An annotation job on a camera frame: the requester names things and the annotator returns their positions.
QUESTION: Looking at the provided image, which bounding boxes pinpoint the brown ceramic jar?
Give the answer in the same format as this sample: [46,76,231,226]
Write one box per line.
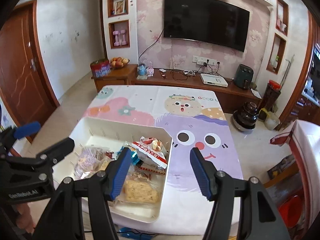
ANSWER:
[232,102,259,132]

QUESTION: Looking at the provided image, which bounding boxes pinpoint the black cables on cabinet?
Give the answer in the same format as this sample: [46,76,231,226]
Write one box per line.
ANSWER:
[170,69,200,80]

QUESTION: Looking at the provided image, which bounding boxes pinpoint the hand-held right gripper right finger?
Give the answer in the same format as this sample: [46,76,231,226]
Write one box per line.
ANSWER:
[190,148,290,240]

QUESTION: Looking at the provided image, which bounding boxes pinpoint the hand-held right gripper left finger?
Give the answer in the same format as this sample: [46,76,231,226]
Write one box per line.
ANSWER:
[32,148,132,240]

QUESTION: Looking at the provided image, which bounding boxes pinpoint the red plastic basin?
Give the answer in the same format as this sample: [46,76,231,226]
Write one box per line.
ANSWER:
[279,195,310,228]

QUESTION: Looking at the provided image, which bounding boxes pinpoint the white plastic storage bin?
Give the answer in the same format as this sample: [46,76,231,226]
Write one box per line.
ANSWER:
[69,116,173,223]

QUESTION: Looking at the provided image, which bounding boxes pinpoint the framed picture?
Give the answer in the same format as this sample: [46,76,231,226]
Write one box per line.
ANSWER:
[113,0,125,14]

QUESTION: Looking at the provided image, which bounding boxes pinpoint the white set-top box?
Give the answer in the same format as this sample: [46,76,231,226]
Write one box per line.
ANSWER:
[200,73,229,87]

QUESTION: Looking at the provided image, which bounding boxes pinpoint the dark green air fryer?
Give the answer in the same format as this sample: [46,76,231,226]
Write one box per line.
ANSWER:
[235,64,254,90]

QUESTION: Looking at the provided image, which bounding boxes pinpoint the red white fruit-print packet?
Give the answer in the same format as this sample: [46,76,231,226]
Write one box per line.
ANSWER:
[131,136,169,169]

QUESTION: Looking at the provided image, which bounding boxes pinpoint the black flat television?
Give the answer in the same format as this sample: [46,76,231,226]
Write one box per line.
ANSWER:
[164,0,250,52]

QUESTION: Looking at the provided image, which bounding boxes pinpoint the fruit bowl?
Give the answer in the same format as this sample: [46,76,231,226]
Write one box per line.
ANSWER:
[110,57,130,70]

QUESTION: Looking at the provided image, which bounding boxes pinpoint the brown wooden door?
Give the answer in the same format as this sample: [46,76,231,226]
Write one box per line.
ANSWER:
[0,0,59,143]

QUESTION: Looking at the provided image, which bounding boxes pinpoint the white wall outlets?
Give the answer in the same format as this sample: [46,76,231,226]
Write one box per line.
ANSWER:
[192,56,222,67]

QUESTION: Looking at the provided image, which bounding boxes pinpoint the person's left hand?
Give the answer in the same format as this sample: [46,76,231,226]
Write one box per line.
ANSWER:
[15,202,34,233]

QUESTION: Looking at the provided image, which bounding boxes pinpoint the red tin box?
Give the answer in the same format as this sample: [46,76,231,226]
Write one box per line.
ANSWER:
[90,59,111,78]

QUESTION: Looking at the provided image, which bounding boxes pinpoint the small wooden side cabinet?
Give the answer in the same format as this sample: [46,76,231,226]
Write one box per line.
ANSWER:
[91,64,138,93]

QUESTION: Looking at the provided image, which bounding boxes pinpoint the white plastic jug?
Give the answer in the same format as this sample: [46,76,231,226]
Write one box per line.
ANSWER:
[259,108,280,130]

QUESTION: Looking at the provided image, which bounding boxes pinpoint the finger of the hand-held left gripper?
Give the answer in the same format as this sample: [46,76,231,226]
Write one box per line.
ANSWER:
[37,137,75,180]
[0,121,41,155]

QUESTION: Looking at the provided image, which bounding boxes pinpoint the cartoon printed tablecloth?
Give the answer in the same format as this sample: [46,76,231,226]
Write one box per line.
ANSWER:
[77,85,244,233]

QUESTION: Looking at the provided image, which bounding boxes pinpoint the dark cylinder with red lid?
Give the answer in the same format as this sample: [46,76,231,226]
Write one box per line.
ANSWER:
[262,80,282,112]

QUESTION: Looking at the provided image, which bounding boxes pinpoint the black television cable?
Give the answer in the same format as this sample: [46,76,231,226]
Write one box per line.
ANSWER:
[138,29,164,65]

